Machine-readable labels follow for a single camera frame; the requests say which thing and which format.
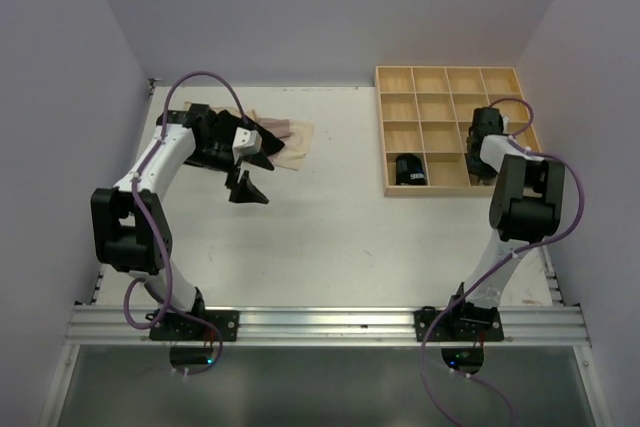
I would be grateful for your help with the dark rolled underwear in tray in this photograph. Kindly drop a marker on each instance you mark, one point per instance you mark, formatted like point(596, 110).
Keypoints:
point(409, 171)

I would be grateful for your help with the black underwear tan waistband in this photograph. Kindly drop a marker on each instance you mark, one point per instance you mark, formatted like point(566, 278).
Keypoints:
point(197, 115)

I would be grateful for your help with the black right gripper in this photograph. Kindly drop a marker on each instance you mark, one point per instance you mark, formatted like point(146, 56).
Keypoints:
point(481, 169)

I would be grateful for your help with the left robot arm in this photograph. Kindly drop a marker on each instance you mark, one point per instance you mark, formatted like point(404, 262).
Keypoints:
point(131, 231)

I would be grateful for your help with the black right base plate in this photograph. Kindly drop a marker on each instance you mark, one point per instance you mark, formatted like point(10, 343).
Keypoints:
point(462, 325)

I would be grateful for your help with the aluminium front rail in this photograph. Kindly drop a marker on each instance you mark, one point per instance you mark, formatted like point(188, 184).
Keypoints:
point(541, 326)

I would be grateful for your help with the pink beige underwear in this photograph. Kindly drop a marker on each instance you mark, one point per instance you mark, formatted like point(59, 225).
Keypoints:
point(286, 142)

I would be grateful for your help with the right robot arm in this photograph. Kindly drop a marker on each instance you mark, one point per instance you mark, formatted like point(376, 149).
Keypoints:
point(525, 210)

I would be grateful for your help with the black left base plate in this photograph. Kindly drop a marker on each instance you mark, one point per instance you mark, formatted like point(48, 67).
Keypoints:
point(212, 324)

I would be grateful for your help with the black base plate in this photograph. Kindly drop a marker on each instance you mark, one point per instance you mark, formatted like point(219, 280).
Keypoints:
point(212, 324)
point(462, 325)

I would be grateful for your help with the wooden compartment tray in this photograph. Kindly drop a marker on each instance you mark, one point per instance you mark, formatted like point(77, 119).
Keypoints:
point(426, 111)

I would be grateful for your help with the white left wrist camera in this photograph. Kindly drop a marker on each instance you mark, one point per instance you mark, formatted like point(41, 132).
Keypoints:
point(246, 143)

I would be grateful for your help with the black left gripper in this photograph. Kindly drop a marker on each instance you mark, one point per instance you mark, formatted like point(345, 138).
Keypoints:
point(244, 190)

